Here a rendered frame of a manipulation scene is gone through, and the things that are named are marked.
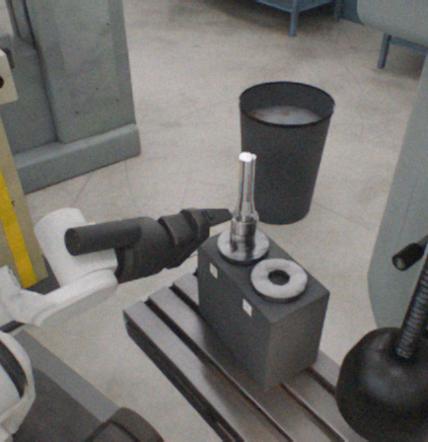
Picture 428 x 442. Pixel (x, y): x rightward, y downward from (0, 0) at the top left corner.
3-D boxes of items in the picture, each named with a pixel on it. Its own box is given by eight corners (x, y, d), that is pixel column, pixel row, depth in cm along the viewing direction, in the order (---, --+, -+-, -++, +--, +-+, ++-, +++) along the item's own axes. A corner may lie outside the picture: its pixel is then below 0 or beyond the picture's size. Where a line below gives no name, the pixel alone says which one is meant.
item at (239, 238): (240, 231, 90) (241, 207, 87) (261, 241, 88) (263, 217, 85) (224, 245, 88) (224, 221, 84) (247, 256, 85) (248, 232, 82)
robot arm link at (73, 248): (126, 292, 73) (56, 313, 65) (95, 231, 76) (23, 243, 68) (167, 250, 66) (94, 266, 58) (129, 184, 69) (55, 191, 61)
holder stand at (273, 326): (263, 394, 88) (271, 318, 75) (197, 311, 102) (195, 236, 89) (317, 362, 93) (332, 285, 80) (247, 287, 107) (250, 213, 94)
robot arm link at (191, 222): (178, 282, 83) (120, 299, 74) (151, 234, 86) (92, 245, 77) (222, 239, 75) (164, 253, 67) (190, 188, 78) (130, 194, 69)
